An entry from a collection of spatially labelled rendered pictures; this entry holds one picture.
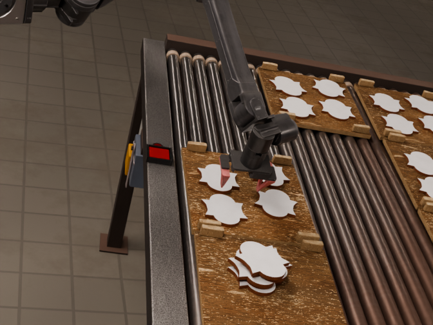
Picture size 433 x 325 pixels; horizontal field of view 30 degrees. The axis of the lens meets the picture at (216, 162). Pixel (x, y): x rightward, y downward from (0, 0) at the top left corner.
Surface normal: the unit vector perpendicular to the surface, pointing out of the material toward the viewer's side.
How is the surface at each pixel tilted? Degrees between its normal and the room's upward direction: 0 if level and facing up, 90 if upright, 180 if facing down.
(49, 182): 0
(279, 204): 0
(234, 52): 36
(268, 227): 0
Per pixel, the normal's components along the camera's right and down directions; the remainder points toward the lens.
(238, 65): 0.43, -0.37
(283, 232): 0.23, -0.84
